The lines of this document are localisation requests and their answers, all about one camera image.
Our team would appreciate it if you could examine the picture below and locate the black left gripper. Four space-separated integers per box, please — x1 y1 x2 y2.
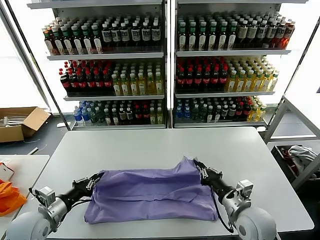
58 171 105 205

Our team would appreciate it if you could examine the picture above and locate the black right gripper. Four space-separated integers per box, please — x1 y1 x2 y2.
193 157 237 198

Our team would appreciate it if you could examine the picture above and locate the purple t-shirt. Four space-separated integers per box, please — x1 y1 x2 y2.
83 156 219 225

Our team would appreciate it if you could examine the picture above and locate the black storage bin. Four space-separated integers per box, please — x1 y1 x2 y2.
271 144 320 180

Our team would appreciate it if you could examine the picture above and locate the yellow drink bottle white cap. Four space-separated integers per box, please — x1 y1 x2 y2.
120 73 131 97
155 71 165 96
129 72 139 96
244 70 256 92
256 104 267 121
253 69 265 92
248 103 258 122
262 70 273 92
112 73 123 97
137 72 148 96
224 70 238 92
235 70 247 92
146 71 157 96
269 70 280 92

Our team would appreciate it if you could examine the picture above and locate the orange cloth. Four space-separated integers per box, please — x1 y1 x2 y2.
0 179 28 217

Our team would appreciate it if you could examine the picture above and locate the open cardboard box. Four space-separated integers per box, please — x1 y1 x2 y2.
0 106 52 143

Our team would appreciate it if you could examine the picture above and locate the red cloth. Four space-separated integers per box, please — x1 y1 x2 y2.
279 147 301 177

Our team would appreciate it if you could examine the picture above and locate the small white orange box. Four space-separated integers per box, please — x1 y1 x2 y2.
0 161 15 181

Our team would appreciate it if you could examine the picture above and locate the red cap cola bottle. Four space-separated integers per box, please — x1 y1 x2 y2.
202 66 213 92
176 67 187 92
95 70 106 95
219 65 229 91
185 67 196 92
86 69 97 95
194 66 204 92
68 70 80 95
58 70 72 95
77 70 89 95
211 66 221 92
103 70 114 95

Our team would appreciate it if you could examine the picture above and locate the grey white cloth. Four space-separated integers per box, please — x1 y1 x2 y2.
287 144 318 173

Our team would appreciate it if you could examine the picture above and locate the grey metal shelf unit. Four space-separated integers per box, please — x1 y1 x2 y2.
26 0 169 131
169 0 310 130

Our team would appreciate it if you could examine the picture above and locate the brown tea bottle white label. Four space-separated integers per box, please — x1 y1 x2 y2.
61 25 74 56
82 24 94 55
177 21 189 51
208 21 219 51
92 23 104 54
187 21 199 51
218 21 229 51
52 26 64 56
44 27 55 56
197 21 209 51
71 24 84 55
227 21 239 51

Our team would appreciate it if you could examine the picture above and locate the dark bottle beige label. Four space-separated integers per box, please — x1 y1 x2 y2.
248 20 259 49
237 21 250 50

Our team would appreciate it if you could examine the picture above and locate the dark bottle blue white label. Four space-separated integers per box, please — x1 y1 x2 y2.
120 22 131 50
111 22 122 50
101 22 113 51
131 22 142 49
266 20 278 49
257 20 268 49
151 21 162 48
141 21 152 49

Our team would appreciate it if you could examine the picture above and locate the red drink bottle white label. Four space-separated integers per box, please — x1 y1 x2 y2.
284 19 296 48
274 20 287 49

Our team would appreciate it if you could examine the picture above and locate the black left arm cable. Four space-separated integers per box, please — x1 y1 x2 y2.
71 196 90 206

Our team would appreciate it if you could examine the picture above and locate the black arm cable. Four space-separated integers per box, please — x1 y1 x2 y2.
71 196 90 206
211 191 236 233

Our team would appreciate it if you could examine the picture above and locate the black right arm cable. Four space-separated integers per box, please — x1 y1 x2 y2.
211 191 236 233

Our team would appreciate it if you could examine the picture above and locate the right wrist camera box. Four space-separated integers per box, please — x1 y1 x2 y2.
236 179 254 201

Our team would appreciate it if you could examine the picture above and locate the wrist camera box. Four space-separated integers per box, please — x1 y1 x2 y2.
236 179 254 201
29 186 57 207

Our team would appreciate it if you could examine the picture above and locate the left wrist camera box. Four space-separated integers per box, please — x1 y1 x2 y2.
29 186 57 207

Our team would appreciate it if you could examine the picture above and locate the grey metal frame stand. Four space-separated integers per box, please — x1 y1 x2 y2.
263 94 320 190

